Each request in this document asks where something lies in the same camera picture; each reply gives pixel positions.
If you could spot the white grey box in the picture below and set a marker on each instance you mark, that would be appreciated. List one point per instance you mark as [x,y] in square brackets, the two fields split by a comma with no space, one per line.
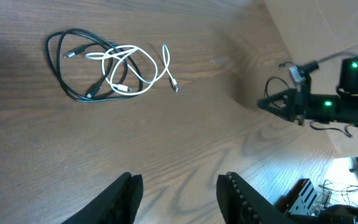
[301,198]

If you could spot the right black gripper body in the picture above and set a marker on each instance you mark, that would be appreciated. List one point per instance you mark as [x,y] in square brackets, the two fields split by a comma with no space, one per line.
[301,95]

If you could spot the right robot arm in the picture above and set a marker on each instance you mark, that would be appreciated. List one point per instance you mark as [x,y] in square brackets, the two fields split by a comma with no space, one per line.
[341,107]

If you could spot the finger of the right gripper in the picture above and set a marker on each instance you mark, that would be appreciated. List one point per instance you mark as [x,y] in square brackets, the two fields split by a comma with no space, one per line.
[281,104]

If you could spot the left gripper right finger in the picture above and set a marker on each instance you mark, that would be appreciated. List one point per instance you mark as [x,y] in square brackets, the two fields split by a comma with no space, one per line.
[240,203]

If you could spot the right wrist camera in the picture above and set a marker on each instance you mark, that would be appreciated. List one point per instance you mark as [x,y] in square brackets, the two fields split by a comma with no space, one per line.
[296,76]

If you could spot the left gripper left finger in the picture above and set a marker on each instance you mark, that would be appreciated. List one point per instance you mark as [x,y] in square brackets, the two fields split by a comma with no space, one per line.
[118,203]

